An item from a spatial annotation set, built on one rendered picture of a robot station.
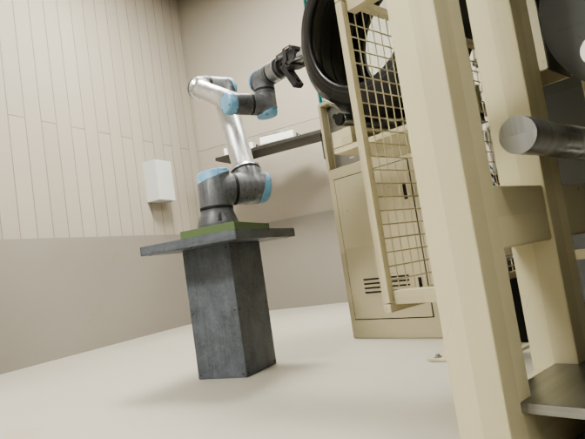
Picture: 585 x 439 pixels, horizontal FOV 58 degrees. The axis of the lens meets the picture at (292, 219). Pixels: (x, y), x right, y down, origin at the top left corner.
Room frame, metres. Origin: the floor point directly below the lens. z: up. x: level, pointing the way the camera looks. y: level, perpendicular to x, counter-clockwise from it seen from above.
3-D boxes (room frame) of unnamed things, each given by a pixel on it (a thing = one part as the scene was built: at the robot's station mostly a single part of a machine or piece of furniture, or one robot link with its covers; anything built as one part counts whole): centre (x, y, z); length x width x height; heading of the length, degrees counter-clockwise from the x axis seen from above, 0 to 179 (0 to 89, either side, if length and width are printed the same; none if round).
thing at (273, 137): (4.94, -0.02, 1.61); 0.37 x 0.35 x 0.09; 63
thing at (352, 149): (1.83, -0.44, 0.80); 0.37 x 0.36 x 0.02; 43
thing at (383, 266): (1.43, -0.49, 0.65); 0.90 x 0.02 x 0.70; 133
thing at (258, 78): (2.23, 0.03, 1.24); 0.12 x 0.09 x 0.10; 43
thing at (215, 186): (2.41, 0.32, 0.82); 0.17 x 0.15 x 0.18; 118
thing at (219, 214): (2.40, 0.33, 0.69); 0.19 x 0.19 x 0.10
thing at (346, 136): (1.93, -0.34, 0.83); 0.36 x 0.09 x 0.06; 133
